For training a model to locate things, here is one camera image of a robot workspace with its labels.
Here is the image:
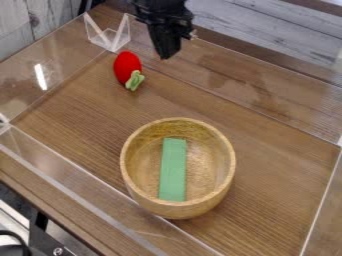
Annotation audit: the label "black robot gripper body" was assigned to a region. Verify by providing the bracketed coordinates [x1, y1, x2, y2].
[131, 0, 194, 27]

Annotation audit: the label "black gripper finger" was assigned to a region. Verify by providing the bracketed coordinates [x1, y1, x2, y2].
[149, 24, 193, 59]

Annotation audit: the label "red plush strawberry toy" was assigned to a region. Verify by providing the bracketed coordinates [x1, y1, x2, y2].
[114, 51, 145, 91]

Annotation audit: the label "green rectangular block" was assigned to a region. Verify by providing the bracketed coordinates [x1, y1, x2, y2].
[158, 138, 187, 202]

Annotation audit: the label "clear acrylic tray walls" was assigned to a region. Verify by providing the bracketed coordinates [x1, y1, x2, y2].
[0, 5, 342, 256]

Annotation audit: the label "round wooden bowl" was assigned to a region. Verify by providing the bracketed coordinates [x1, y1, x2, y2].
[121, 117, 237, 219]

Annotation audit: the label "black table leg clamp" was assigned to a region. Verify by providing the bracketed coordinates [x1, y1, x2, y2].
[28, 211, 76, 256]

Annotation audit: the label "clear acrylic corner bracket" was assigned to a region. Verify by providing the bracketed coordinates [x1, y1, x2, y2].
[83, 13, 131, 53]

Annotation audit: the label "black cable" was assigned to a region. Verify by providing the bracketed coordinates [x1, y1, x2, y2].
[0, 229, 32, 256]

